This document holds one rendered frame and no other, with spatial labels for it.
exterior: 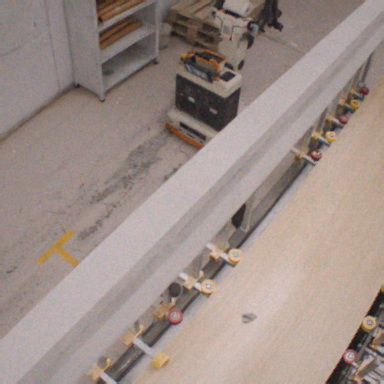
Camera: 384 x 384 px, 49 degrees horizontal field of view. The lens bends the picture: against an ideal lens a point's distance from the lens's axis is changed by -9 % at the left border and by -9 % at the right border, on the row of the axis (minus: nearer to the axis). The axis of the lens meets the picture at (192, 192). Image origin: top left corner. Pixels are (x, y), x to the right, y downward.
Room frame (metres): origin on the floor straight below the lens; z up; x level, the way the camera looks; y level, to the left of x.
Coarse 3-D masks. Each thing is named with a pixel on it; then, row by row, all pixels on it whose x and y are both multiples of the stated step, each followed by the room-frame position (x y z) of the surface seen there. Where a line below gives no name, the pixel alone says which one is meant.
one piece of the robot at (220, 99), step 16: (176, 64) 3.15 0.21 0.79; (224, 64) 3.19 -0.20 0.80; (176, 80) 3.15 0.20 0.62; (192, 80) 3.04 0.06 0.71; (224, 80) 2.95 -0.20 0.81; (240, 80) 3.01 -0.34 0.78; (176, 96) 3.14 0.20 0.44; (192, 96) 3.04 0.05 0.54; (208, 96) 2.94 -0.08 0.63; (224, 96) 2.86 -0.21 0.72; (192, 112) 3.03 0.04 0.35; (208, 112) 2.93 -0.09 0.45; (224, 112) 2.86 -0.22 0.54
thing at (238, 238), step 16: (336, 112) 2.82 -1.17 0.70; (320, 144) 2.42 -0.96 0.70; (288, 176) 2.07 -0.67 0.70; (272, 192) 1.91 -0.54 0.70; (256, 208) 1.77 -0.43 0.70; (272, 208) 1.83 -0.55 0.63; (256, 224) 1.65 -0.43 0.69; (240, 240) 1.52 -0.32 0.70; (208, 272) 1.28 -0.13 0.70; (176, 304) 1.05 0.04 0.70; (144, 336) 0.84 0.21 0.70; (160, 336) 0.86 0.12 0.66; (128, 352) 0.73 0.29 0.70; (144, 352) 0.75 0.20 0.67; (112, 368) 0.62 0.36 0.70; (128, 368) 0.64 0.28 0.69
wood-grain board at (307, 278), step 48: (336, 144) 2.23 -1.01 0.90; (336, 192) 1.79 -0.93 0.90; (288, 240) 1.41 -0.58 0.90; (336, 240) 1.42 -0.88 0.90; (240, 288) 1.08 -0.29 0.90; (288, 288) 1.09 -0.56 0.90; (336, 288) 1.10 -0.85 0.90; (192, 336) 0.79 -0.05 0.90; (240, 336) 0.80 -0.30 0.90; (288, 336) 0.81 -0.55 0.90; (336, 336) 0.80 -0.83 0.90
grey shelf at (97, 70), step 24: (72, 0) 3.68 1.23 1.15; (72, 24) 3.70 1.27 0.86; (96, 24) 3.53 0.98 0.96; (144, 24) 4.28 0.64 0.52; (72, 48) 3.73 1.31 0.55; (96, 48) 3.51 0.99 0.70; (120, 48) 3.78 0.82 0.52; (144, 48) 4.35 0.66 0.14; (96, 72) 3.54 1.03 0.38; (120, 72) 3.86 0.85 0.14
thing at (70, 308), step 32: (352, 32) 1.14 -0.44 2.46; (320, 64) 0.94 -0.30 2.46; (288, 96) 0.79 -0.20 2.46; (224, 128) 0.67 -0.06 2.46; (256, 128) 0.68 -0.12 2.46; (192, 160) 0.58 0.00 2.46; (224, 160) 0.58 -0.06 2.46; (160, 192) 0.50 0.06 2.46; (192, 192) 0.50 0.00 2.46; (128, 224) 0.42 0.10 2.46; (160, 224) 0.43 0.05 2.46; (96, 256) 0.36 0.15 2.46; (128, 256) 0.36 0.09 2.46; (64, 288) 0.29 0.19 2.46; (96, 288) 0.30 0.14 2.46; (32, 320) 0.23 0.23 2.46; (64, 320) 0.24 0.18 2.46; (0, 352) 0.16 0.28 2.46; (32, 352) 0.17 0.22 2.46
